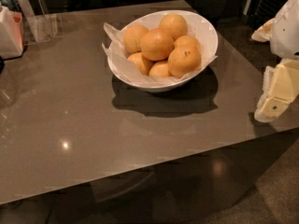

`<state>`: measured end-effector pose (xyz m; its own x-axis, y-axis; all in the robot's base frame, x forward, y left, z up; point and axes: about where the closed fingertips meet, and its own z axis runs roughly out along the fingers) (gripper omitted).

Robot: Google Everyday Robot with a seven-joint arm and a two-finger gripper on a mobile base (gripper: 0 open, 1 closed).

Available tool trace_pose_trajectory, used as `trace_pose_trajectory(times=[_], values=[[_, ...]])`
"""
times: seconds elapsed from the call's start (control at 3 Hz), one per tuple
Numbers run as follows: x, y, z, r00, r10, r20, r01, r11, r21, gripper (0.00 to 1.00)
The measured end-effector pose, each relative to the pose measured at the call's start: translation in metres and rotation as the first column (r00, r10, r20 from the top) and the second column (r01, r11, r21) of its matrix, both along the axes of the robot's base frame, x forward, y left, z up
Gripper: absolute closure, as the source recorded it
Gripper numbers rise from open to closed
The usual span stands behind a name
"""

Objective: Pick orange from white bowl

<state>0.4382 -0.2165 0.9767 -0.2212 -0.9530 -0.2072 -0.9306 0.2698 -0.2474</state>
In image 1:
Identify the white napkin box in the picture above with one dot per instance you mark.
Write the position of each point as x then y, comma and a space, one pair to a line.
11, 33

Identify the white ceramic bowl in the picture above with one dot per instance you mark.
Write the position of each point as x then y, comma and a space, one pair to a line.
126, 71

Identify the orange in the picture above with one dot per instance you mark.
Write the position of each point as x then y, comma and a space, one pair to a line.
160, 69
143, 64
156, 44
183, 60
175, 24
187, 40
132, 36

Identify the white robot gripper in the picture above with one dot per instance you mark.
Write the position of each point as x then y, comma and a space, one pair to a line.
286, 32

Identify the orange at bowl back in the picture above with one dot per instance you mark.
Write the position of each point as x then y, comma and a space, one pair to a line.
175, 24

